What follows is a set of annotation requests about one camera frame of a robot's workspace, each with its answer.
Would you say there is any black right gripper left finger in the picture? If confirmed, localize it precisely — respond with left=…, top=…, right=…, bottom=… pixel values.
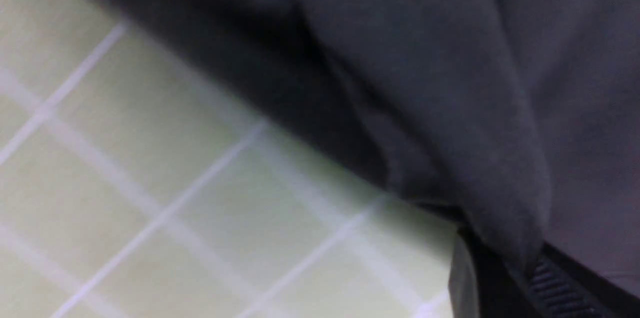
left=448, top=230, right=539, bottom=317

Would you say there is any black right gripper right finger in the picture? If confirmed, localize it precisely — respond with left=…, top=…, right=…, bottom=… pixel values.
left=519, top=245, right=640, bottom=317

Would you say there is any dark gray long-sleeved shirt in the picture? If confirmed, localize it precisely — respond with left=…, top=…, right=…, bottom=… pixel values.
left=102, top=0, right=639, bottom=296

